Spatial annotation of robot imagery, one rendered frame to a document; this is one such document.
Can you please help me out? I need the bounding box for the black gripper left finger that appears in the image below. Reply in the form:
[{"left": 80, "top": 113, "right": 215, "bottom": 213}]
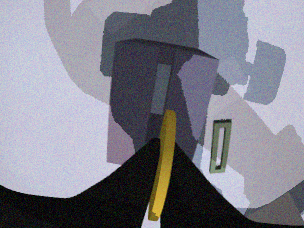
[{"left": 0, "top": 137, "right": 160, "bottom": 228}]

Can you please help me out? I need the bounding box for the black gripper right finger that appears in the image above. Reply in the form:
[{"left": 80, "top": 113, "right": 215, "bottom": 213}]
[{"left": 160, "top": 142, "right": 304, "bottom": 228}]

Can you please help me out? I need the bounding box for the gold coin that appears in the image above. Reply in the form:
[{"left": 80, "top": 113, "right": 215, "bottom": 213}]
[{"left": 148, "top": 110, "right": 176, "bottom": 222}]

